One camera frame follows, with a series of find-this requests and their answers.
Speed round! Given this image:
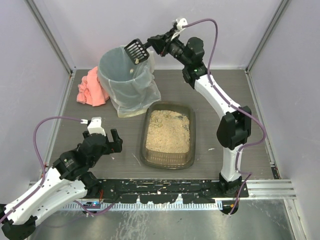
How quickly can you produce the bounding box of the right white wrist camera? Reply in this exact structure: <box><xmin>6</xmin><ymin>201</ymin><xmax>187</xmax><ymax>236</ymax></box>
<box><xmin>171</xmin><ymin>17</ymin><xmax>188</xmax><ymax>40</ymax></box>

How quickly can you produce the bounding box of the pink crumpled cloth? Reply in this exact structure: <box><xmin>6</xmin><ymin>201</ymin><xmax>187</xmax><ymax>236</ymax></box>
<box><xmin>76</xmin><ymin>66</ymin><xmax>110</xmax><ymax>107</ymax></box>

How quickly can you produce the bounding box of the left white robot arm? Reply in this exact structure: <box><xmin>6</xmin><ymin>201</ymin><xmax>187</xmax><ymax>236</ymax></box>
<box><xmin>0</xmin><ymin>129</ymin><xmax>123</xmax><ymax>240</ymax></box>

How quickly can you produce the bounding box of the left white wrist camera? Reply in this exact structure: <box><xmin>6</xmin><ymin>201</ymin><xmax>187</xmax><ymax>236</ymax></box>
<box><xmin>80</xmin><ymin>117</ymin><xmax>106</xmax><ymax>137</ymax></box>

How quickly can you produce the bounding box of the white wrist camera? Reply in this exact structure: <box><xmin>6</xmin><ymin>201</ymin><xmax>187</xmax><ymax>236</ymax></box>
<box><xmin>171</xmin><ymin>17</ymin><xmax>188</xmax><ymax>40</ymax></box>
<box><xmin>80</xmin><ymin>117</ymin><xmax>106</xmax><ymax>137</ymax></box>

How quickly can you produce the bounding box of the right aluminium frame post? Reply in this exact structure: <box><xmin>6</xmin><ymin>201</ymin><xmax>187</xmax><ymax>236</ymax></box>
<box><xmin>245</xmin><ymin>0</ymin><xmax>292</xmax><ymax>73</ymax></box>

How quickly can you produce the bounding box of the white slotted cable duct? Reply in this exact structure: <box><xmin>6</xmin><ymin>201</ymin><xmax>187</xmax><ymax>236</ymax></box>
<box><xmin>59</xmin><ymin>201</ymin><xmax>224</xmax><ymax>211</ymax></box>

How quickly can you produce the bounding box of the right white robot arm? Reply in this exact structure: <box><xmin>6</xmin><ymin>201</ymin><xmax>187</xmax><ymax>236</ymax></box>
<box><xmin>145</xmin><ymin>32</ymin><xmax>252</xmax><ymax>195</ymax></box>

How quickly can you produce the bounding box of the black slotted litter scoop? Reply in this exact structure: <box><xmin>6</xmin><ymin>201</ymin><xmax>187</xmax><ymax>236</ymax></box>
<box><xmin>124</xmin><ymin>38</ymin><xmax>151</xmax><ymax>65</ymax></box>

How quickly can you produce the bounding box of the aluminium frame post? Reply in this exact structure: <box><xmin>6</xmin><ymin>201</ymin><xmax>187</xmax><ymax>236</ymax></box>
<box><xmin>24</xmin><ymin>0</ymin><xmax>74</xmax><ymax>76</ymax></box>
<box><xmin>245</xmin><ymin>0</ymin><xmax>292</xmax><ymax>73</ymax></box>

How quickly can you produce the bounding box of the left aluminium frame post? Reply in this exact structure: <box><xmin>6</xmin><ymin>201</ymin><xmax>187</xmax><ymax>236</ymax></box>
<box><xmin>24</xmin><ymin>0</ymin><xmax>74</xmax><ymax>76</ymax></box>

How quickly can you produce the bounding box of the dark translucent litter box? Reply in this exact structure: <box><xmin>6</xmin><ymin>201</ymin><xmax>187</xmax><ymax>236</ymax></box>
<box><xmin>139</xmin><ymin>101</ymin><xmax>196</xmax><ymax>170</ymax></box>

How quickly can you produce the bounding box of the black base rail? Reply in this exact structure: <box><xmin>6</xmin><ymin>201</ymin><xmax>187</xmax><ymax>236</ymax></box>
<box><xmin>99</xmin><ymin>179</ymin><xmax>241</xmax><ymax>204</ymax></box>

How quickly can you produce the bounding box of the bin with plastic liner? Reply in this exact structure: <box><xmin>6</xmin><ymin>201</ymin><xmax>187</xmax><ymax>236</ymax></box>
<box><xmin>97</xmin><ymin>46</ymin><xmax>161</xmax><ymax>118</ymax></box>

